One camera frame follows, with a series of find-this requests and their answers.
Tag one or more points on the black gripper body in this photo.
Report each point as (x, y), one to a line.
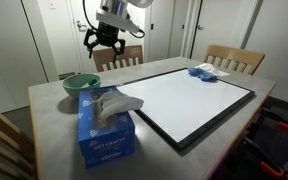
(107, 33)

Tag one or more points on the green capped white marker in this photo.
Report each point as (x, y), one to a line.
(91, 82)

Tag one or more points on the white door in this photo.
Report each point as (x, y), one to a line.
(224, 26)
(74, 50)

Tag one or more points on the green bowl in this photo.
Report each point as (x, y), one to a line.
(74, 90)

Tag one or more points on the wooden slat-back chair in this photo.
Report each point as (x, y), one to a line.
(4, 133)
(134, 51)
(234, 53)

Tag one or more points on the small white wall plate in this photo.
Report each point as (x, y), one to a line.
(52, 4)

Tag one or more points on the blue microfiber cloth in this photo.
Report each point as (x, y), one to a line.
(202, 74)

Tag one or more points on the white tissue sheet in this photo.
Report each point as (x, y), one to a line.
(120, 101)

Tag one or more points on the blue tissue box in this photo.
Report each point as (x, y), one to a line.
(107, 146)

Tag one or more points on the orange black bar clamp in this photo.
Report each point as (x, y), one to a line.
(270, 169)
(285, 126)

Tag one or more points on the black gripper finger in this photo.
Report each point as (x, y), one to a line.
(120, 46)
(90, 38)

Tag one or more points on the white cloth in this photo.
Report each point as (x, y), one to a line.
(214, 68)

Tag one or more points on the black framed whiteboard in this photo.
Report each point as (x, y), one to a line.
(184, 100)

